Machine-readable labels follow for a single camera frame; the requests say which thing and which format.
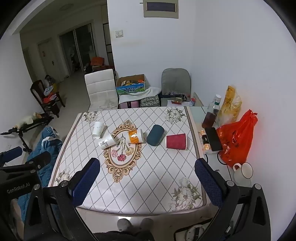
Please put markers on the yellow plastic bag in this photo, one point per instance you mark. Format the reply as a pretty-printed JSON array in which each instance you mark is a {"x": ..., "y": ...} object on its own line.
[{"x": 229, "y": 106}]

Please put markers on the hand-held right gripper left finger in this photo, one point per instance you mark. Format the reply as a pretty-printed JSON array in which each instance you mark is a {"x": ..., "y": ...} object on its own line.
[{"x": 86, "y": 180}]

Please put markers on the person's dark trousers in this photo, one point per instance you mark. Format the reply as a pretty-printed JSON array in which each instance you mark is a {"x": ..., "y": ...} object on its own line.
[{"x": 124, "y": 236}]

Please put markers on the wooden door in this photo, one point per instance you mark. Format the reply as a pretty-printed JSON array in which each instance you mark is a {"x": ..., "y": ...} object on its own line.
[{"x": 49, "y": 60}]

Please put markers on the white dining chair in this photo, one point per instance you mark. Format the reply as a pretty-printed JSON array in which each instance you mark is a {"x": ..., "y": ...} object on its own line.
[{"x": 99, "y": 85}]

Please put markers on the white cup with dark print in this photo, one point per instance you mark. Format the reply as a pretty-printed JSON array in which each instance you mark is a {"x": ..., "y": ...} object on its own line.
[{"x": 106, "y": 141}]

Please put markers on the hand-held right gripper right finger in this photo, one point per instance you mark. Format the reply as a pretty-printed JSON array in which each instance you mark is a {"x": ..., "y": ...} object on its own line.
[{"x": 208, "y": 185}]

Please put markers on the clear plastic bottle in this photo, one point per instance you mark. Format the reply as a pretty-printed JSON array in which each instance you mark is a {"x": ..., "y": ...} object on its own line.
[{"x": 215, "y": 104}]

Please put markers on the black patterned bag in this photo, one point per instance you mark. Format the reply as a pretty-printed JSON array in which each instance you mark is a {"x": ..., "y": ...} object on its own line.
[{"x": 149, "y": 101}]

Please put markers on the blue knitted cloth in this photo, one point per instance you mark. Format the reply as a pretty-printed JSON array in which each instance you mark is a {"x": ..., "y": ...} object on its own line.
[{"x": 49, "y": 140}]

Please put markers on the orange plastic bag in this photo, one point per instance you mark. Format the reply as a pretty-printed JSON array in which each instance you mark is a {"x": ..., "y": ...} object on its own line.
[{"x": 238, "y": 139}]

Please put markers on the floral printed tablecloth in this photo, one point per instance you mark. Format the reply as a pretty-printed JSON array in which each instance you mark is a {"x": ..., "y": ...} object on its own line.
[{"x": 150, "y": 176}]

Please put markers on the beige electrical panel box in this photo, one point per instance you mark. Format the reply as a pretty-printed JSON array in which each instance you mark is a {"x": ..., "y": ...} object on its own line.
[{"x": 161, "y": 11}]

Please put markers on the printed cardboard box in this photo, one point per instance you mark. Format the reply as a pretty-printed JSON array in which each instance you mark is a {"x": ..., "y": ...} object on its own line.
[{"x": 130, "y": 89}]

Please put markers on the white round object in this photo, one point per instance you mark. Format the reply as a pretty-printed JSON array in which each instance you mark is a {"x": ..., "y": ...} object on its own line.
[{"x": 195, "y": 234}]

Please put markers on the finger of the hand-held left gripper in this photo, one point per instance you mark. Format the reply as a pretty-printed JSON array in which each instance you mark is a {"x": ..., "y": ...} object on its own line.
[
  {"x": 11, "y": 154},
  {"x": 39, "y": 160}
]

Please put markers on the grey slipper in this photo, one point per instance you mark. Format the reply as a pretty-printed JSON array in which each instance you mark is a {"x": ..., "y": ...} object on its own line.
[
  {"x": 146, "y": 224},
  {"x": 124, "y": 224}
]

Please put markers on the white light switch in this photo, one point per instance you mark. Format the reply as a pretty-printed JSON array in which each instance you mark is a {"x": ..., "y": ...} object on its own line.
[{"x": 119, "y": 33}]

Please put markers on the pile of clothes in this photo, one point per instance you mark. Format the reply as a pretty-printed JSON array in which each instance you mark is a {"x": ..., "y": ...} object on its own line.
[{"x": 49, "y": 90}]

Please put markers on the orange and white paper cup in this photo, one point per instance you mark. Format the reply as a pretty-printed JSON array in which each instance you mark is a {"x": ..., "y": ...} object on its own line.
[{"x": 135, "y": 138}]

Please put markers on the pink storage box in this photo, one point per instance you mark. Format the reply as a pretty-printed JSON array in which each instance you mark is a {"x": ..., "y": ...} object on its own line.
[{"x": 129, "y": 104}]

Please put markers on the black tripod stand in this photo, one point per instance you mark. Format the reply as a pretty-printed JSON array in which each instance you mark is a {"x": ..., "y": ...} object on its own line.
[{"x": 23, "y": 130}]

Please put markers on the orange carton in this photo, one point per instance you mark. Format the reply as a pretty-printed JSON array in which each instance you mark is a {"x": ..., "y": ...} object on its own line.
[{"x": 97, "y": 61}]

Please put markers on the sliding glass door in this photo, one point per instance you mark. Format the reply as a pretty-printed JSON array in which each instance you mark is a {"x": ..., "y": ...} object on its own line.
[{"x": 77, "y": 48}]

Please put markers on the white lit device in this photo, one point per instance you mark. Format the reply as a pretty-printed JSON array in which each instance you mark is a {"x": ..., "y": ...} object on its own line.
[{"x": 205, "y": 144}]

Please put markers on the grey padded chair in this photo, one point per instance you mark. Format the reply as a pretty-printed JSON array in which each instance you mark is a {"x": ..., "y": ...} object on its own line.
[{"x": 175, "y": 81}]

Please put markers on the white cloth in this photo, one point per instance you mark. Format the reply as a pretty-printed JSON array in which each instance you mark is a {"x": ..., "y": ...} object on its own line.
[{"x": 150, "y": 91}]

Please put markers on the cream plush toy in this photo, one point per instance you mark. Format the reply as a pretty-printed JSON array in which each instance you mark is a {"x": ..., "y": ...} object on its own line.
[{"x": 27, "y": 119}]

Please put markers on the black folded umbrella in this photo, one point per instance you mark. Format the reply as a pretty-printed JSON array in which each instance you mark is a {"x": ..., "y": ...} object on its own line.
[{"x": 173, "y": 95}]

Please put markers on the dark teal cup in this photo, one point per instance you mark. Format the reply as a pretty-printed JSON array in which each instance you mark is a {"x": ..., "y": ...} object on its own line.
[{"x": 155, "y": 136}]

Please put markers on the black smartphone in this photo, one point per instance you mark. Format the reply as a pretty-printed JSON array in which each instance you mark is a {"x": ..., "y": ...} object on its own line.
[{"x": 212, "y": 139}]

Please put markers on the beige board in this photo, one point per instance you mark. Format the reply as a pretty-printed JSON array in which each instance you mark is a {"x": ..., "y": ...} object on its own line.
[{"x": 197, "y": 99}]

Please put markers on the red ribbed paper cup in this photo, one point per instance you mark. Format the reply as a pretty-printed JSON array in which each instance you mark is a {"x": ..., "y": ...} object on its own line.
[{"x": 175, "y": 141}]

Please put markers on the white enamel mug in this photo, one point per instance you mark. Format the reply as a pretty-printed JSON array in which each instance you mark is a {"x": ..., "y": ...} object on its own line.
[{"x": 242, "y": 176}]

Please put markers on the dark wooden chair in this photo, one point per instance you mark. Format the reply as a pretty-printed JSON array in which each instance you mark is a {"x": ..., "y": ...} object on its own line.
[{"x": 37, "y": 89}]

